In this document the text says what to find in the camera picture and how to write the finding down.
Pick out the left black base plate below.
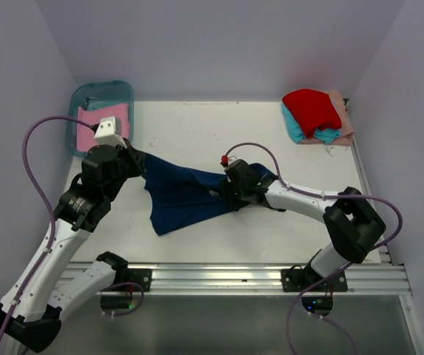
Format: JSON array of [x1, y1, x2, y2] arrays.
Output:
[[123, 268, 152, 292]]

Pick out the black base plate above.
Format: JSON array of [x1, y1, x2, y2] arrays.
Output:
[[123, 268, 152, 292], [280, 265, 349, 292]]

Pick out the pink beige folded t-shirt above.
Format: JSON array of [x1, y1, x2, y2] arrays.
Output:
[[300, 90, 354, 146]]

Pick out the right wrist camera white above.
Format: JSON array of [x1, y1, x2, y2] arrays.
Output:
[[220, 155, 238, 169]]

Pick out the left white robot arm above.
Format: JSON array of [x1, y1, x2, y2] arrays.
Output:
[[0, 144, 146, 353]]

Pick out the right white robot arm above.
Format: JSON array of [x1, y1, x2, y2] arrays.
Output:
[[221, 156, 386, 291]]

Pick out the pink t-shirt in bin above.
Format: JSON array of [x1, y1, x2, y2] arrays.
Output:
[[76, 103, 132, 152]]

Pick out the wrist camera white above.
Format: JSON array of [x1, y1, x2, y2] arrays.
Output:
[[220, 155, 238, 169], [94, 116, 127, 147]]

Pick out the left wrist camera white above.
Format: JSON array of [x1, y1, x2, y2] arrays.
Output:
[[94, 116, 127, 147]]

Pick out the teal plastic bin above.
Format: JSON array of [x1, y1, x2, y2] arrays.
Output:
[[65, 81, 134, 158]]

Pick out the aluminium mounting rail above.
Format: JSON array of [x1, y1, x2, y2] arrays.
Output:
[[128, 263, 411, 296]]

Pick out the navy blue Mickey t-shirt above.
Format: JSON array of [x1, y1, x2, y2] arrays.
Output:
[[141, 152, 283, 237]]

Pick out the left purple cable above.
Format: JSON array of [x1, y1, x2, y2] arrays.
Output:
[[0, 115, 146, 355]]

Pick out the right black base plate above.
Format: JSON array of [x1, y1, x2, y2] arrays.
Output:
[[280, 265, 349, 292]]

